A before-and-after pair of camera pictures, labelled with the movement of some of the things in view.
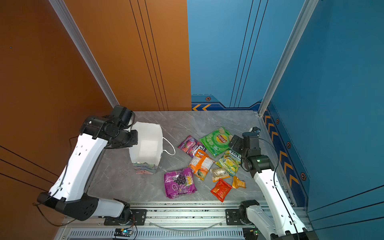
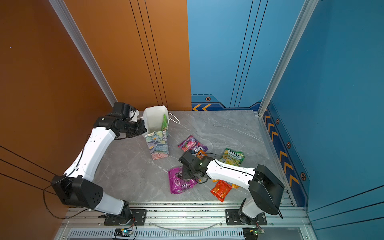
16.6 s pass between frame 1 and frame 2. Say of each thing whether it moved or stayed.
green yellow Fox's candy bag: stayed
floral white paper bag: moved
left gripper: moved
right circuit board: stayed
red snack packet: stayed
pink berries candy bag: stayed
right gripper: moved
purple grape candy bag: moved
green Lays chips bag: moved
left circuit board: stayed
